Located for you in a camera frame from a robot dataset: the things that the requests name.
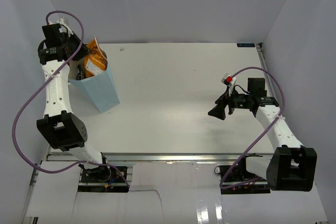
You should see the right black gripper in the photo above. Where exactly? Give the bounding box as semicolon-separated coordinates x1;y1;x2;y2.
208;87;253;120

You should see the orange Kettle chips bag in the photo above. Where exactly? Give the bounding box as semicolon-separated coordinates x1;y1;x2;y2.
84;37;108;78

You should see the light blue paper bag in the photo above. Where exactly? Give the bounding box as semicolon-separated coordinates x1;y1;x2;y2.
69;59;120;113

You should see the blue Kettle chips bag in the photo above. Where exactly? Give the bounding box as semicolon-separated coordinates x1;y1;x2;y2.
76;65;86;80

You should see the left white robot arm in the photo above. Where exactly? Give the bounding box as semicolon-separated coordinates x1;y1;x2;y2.
37;18;111;182

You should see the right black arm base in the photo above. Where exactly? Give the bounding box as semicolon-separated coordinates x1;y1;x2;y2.
221;165;270;195

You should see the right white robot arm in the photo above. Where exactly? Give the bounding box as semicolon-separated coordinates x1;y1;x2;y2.
208;75;317;191

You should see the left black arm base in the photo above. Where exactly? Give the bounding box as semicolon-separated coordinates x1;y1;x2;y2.
78;168;129;193

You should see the blue table label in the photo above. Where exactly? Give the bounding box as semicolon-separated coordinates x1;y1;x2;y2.
237;43;255;48

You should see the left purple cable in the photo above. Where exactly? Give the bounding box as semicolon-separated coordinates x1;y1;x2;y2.
12;10;131;189

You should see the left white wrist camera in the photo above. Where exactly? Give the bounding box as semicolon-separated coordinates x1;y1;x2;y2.
56;18;73;37

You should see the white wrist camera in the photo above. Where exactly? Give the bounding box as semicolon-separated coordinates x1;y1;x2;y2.
56;18;73;37
221;73;236;96

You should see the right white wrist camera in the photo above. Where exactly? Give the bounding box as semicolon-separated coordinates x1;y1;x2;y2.
221;73;236;96

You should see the aluminium front rail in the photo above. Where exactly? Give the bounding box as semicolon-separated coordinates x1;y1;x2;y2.
47;152;274;164

